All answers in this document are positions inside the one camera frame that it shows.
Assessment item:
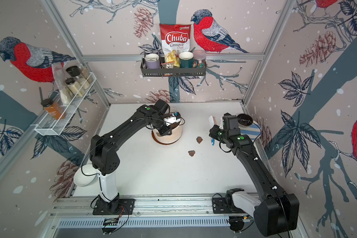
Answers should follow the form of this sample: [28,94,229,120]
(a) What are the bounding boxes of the small snack packet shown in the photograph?
[162,61,174,69]

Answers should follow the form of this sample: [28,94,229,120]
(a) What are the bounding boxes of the orange spice jar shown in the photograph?
[41,98,65,121]

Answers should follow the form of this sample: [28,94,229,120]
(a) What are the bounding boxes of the green mug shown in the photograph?
[179,52,193,68]

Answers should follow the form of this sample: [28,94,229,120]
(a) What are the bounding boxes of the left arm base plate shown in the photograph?
[93,197,135,216]

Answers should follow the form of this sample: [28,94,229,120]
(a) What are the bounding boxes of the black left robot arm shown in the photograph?
[89,100,182,208]

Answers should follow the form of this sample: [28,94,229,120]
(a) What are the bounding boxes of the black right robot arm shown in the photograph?
[209,113,299,237]

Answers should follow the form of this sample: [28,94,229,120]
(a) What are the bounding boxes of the pink lidded glass jar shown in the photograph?
[192,50,206,68]

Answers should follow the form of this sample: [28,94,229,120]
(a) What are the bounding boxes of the tall black lid spice jar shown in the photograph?
[65,65,90,90]

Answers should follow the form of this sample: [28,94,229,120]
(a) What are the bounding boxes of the small black bowl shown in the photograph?
[237,114,254,127]

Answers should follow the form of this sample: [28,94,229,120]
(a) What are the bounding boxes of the blue striped plate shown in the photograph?
[239,121,261,142]

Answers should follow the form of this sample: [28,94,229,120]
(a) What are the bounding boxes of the brown dried mud flake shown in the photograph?
[188,150,195,157]

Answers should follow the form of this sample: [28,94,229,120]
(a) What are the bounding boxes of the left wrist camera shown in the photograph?
[163,112,181,126]

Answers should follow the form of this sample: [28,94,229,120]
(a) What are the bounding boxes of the red Chuba chips bag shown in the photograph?
[160,24,191,67]

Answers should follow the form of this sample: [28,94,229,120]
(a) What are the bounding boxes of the clear plastic bag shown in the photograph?
[52,62,73,106]

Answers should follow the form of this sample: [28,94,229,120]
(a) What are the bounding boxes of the terracotta pot saucer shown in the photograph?
[152,131,181,145]

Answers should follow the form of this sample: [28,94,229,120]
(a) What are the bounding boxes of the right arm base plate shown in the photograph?
[211,196,247,214]

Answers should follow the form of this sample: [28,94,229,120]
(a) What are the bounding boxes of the dark metal wall shelf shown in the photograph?
[140,58,207,77]

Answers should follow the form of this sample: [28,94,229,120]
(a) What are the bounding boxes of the cream ceramic flower pot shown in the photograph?
[152,108,184,145]

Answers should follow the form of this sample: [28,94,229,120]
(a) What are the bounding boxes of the white wire spice rack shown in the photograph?
[34,72,97,136]

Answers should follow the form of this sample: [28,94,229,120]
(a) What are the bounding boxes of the white ceramic bowl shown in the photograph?
[73,164,100,187]

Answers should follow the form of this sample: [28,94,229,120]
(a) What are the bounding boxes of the purple mug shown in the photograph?
[144,54,161,69]

